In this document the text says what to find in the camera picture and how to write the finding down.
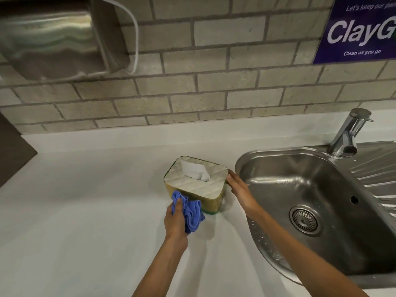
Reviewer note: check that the person's left hand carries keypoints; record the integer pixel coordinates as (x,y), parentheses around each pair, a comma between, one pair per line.
(174,224)

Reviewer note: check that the person's right hand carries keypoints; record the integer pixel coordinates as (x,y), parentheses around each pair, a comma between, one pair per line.
(239,190)

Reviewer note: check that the person's right fingers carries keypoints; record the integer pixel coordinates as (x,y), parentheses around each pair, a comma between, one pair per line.
(234,180)

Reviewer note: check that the person's left thumb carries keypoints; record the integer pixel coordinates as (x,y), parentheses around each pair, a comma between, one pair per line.
(177,207)

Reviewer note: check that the blue microfibre cloth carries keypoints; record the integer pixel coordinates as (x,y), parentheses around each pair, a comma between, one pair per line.
(191,213)

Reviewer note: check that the gold quilted tissue box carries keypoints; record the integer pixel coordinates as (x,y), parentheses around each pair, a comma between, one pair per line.
(198,185)

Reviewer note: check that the person's right forearm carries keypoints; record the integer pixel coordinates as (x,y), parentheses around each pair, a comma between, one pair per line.
(306,259)

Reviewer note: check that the person's left forearm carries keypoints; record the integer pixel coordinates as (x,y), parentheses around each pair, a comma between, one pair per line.
(161,269)

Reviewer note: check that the white tissue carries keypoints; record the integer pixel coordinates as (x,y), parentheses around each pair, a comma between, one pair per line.
(195,171)

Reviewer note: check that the sink drain strainer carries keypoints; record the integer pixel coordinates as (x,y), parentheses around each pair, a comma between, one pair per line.
(305,220)

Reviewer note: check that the stainless steel sink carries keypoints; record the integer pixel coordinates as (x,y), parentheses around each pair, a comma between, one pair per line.
(318,213)

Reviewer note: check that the chrome tap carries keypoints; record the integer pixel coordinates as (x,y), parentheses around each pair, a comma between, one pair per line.
(348,134)

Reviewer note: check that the steel paper towel dispenser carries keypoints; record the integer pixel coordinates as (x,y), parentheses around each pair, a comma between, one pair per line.
(52,37)

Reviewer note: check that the purple wall sign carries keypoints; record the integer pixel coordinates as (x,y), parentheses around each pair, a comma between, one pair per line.
(355,29)

